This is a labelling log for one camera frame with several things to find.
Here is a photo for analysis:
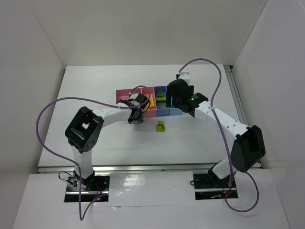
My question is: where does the yellow long lego plate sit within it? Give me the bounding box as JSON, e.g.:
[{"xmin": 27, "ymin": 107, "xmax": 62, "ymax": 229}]
[{"xmin": 149, "ymin": 94, "xmax": 156, "ymax": 109}]

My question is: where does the lime long lego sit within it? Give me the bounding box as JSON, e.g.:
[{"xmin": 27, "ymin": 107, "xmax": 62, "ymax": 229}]
[{"xmin": 155, "ymin": 97, "xmax": 166, "ymax": 103}]

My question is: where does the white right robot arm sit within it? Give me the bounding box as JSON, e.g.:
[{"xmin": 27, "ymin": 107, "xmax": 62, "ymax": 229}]
[{"xmin": 167, "ymin": 79, "xmax": 266, "ymax": 180}]

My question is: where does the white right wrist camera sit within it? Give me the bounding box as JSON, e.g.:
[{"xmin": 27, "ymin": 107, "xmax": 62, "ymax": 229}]
[{"xmin": 176, "ymin": 73, "xmax": 191, "ymax": 85}]

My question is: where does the small pink bin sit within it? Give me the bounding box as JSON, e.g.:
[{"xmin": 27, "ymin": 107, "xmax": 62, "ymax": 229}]
[{"xmin": 142, "ymin": 87, "xmax": 157, "ymax": 118}]

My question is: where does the light blue bin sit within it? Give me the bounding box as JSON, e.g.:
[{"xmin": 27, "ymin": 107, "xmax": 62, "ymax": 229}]
[{"xmin": 169, "ymin": 107, "xmax": 182, "ymax": 115}]

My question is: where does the aluminium right rail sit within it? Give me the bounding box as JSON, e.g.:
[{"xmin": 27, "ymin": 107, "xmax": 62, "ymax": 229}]
[{"xmin": 224, "ymin": 65, "xmax": 248, "ymax": 125}]

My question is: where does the aluminium front rail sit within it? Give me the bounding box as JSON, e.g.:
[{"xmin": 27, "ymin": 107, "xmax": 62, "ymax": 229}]
[{"xmin": 37, "ymin": 163, "xmax": 214, "ymax": 173}]

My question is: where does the large pink bin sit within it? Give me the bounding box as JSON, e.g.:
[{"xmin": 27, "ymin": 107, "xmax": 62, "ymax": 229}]
[{"xmin": 116, "ymin": 88, "xmax": 142, "ymax": 103}]

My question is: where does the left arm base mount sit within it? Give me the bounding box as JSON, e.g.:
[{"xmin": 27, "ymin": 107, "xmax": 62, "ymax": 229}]
[{"xmin": 58, "ymin": 172, "xmax": 110, "ymax": 203}]

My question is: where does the aluminium rail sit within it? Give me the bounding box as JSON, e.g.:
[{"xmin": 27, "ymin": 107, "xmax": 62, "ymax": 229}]
[
  {"xmin": 37, "ymin": 163, "xmax": 214, "ymax": 173},
  {"xmin": 224, "ymin": 65, "xmax": 248, "ymax": 125}
]

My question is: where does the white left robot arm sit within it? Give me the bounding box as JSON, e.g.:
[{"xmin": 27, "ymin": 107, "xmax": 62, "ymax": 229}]
[{"xmin": 65, "ymin": 93, "xmax": 150, "ymax": 188}]

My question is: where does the lime stacked lego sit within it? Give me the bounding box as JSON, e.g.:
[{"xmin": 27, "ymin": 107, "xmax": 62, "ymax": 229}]
[{"xmin": 156, "ymin": 121, "xmax": 165, "ymax": 132}]

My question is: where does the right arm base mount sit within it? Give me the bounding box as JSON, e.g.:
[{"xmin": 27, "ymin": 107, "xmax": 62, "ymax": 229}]
[{"xmin": 190, "ymin": 170, "xmax": 239, "ymax": 200}]

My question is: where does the dark blue bin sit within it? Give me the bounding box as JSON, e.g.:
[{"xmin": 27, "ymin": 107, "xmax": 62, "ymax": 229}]
[{"xmin": 154, "ymin": 86, "xmax": 170, "ymax": 116}]

